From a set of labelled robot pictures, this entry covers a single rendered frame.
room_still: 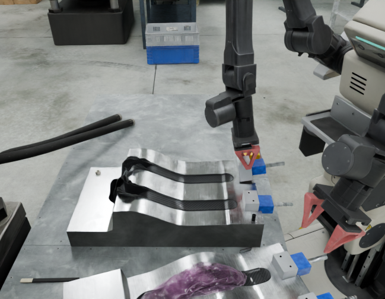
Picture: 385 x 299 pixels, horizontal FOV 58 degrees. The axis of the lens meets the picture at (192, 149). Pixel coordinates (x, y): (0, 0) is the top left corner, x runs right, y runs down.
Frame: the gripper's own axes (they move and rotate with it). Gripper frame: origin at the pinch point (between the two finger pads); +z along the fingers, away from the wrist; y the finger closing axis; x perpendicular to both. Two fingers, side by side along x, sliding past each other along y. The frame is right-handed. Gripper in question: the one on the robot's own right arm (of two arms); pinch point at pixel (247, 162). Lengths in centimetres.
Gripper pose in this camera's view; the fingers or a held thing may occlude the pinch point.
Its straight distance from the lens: 99.4
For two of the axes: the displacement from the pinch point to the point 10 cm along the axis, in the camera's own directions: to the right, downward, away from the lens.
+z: 1.5, 8.8, 4.5
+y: -0.1, 4.6, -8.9
